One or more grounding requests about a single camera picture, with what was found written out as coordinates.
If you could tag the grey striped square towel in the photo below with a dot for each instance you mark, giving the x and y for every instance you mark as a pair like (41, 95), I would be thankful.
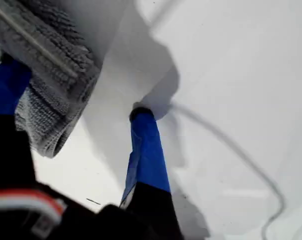
(48, 65)

